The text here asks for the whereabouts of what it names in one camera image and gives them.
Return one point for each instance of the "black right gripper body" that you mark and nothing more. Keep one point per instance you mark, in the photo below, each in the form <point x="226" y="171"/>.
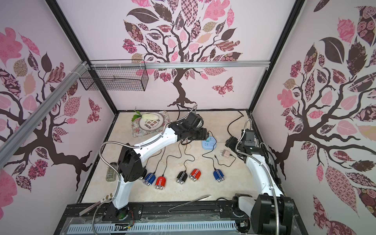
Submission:
<point x="232" y="142"/>

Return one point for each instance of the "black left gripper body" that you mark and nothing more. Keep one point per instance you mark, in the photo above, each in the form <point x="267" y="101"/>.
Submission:
<point x="196" y="134"/>

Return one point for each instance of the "pink charger adapter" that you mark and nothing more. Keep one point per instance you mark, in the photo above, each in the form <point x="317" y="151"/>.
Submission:
<point x="225" y="153"/>

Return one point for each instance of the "red shaver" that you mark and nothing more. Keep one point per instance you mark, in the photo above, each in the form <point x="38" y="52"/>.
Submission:
<point x="160" y="183"/>
<point x="195" y="175"/>

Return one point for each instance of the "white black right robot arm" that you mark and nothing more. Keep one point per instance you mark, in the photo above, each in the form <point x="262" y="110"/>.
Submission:
<point x="271" y="213"/>

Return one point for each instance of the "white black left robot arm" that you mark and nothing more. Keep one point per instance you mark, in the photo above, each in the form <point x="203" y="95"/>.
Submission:
<point x="130" y="163"/>

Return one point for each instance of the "blue shaver right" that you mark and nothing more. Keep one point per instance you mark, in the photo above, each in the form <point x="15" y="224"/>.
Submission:
<point x="218" y="175"/>

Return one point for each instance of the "blue shaver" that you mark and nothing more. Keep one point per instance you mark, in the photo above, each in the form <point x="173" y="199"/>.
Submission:
<point x="218" y="175"/>
<point x="149" y="179"/>

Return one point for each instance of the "black shaver middle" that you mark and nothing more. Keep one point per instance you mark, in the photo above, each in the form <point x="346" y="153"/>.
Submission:
<point x="182" y="177"/>

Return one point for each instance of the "blue shaver left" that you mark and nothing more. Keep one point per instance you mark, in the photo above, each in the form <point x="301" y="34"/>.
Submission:
<point x="149" y="179"/>

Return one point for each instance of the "light blue round socket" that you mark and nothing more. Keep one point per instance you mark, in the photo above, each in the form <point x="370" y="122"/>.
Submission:
<point x="209" y="144"/>

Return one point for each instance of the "white patterned plate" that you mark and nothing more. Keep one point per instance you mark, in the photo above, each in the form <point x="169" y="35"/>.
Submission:
<point x="149" y="125"/>

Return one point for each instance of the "white flower with leaves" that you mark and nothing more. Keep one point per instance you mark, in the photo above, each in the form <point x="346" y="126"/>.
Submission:
<point x="146" y="116"/>

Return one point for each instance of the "floral placemat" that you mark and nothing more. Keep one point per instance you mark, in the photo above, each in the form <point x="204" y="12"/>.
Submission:
<point x="138" y="132"/>

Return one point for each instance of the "glass spice jar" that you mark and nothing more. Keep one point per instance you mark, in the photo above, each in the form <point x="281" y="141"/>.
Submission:
<point x="111" y="174"/>

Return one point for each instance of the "black wire basket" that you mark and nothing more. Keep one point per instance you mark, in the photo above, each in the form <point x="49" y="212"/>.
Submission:
<point x="115" y="75"/>

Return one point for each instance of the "aluminium rail back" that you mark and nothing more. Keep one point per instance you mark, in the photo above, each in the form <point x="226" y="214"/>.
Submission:
<point x="182" y="65"/>

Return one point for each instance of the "aluminium rail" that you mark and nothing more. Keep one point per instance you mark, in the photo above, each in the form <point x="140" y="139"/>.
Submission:
<point x="182" y="65"/>
<point x="9" y="148"/>

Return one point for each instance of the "white slotted cable duct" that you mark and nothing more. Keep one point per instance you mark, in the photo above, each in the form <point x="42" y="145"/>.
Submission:
<point x="155" y="227"/>

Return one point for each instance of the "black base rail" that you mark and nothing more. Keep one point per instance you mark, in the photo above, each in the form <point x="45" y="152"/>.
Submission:
<point x="225" y="209"/>

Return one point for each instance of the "aluminium rail left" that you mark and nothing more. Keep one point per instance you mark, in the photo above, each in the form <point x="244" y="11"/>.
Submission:
<point x="9" y="148"/>

